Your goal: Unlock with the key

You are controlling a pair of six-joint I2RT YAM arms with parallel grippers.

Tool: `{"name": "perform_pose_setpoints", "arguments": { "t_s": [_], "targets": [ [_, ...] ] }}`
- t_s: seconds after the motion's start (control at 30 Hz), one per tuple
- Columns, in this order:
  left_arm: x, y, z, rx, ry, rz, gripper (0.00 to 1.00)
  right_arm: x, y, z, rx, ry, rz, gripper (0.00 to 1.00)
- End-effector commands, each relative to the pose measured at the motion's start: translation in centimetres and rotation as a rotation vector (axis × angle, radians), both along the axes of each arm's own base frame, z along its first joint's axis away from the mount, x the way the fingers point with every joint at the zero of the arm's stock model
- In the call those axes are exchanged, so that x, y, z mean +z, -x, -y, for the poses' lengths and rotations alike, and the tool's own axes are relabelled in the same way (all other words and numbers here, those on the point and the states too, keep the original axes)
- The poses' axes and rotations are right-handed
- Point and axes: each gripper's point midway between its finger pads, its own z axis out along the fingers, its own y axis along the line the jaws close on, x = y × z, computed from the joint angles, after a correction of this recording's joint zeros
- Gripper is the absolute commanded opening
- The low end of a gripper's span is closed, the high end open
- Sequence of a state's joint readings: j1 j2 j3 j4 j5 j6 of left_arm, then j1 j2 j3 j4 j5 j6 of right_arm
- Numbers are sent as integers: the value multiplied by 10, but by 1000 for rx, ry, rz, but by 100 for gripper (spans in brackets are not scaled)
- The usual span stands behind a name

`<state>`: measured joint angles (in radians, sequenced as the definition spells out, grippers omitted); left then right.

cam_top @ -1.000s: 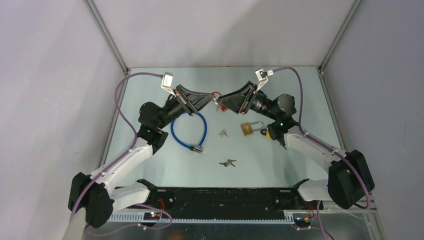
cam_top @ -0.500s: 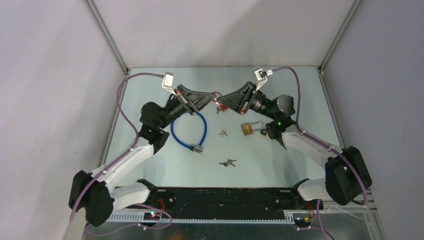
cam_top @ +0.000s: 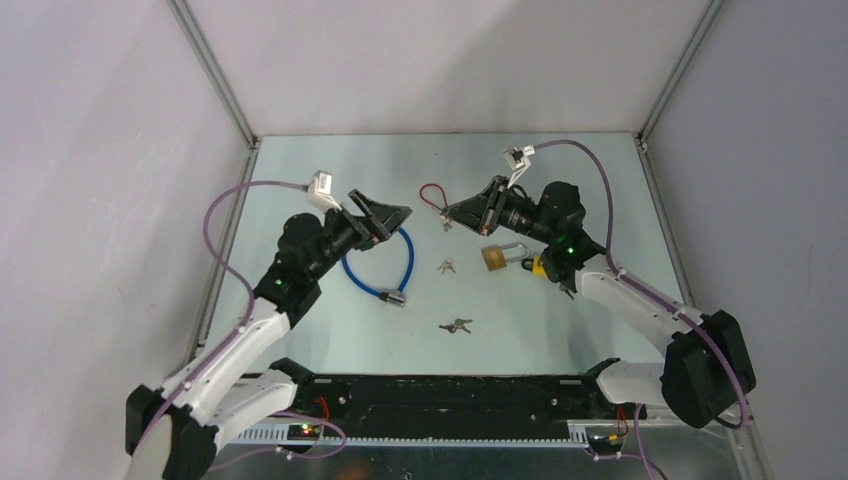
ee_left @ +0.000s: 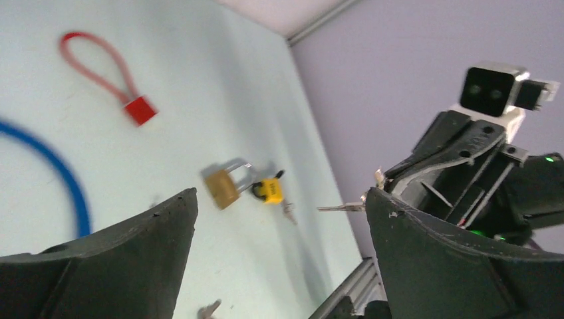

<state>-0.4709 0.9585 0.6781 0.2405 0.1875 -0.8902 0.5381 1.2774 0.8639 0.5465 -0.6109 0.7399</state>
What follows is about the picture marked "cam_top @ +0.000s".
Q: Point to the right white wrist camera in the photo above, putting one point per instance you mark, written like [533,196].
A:
[518,159]

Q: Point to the yellow black padlock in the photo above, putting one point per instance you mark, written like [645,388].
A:
[534,265]

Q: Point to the brass padlock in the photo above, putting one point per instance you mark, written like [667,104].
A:
[498,257]

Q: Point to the silver key bunch front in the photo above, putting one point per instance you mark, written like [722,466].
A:
[458,325]

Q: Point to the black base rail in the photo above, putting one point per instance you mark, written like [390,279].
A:
[513,409]

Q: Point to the silver key bunch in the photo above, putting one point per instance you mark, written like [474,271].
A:
[446,266]
[458,325]

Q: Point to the right circuit board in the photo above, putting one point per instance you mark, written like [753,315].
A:
[611,441]

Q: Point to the right aluminium frame post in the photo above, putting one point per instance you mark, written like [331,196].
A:
[681,66]

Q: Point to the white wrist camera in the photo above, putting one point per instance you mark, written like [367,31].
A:
[518,159]
[319,192]

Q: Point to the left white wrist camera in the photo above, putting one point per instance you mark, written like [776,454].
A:
[319,192]

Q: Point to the red cable padlock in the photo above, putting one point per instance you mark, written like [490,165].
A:
[434,196]

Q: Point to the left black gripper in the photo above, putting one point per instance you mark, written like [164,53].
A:
[391,216]

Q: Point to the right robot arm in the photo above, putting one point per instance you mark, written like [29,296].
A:
[705,366]

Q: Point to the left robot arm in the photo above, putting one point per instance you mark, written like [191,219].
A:
[176,430]

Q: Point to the circuit board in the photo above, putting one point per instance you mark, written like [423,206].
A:
[304,432]
[611,441]

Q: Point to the left aluminium frame post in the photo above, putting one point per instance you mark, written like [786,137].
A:
[198,41]

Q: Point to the left circuit board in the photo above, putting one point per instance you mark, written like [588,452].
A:
[304,432]

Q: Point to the aluminium frame post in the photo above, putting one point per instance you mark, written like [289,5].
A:
[681,66]
[198,41]

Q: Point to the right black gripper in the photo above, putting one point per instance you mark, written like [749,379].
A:
[472,212]

